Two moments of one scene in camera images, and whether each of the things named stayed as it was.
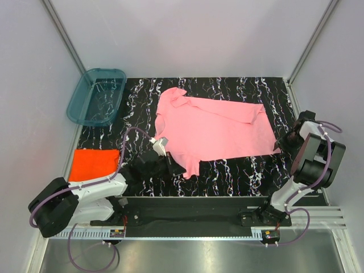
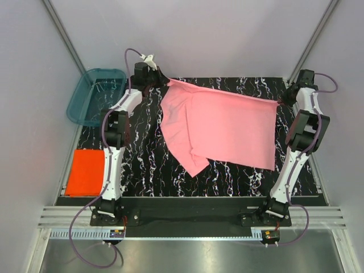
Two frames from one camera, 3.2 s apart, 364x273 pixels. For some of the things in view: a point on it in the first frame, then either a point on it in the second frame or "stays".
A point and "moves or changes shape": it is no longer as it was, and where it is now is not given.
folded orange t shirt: [89, 163] stays
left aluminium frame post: [53, 14] stays
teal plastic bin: [96, 99] stays
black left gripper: [173, 167] -> [162, 80]
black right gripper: [282, 144] -> [283, 99]
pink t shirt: [198, 129] moves or changes shape
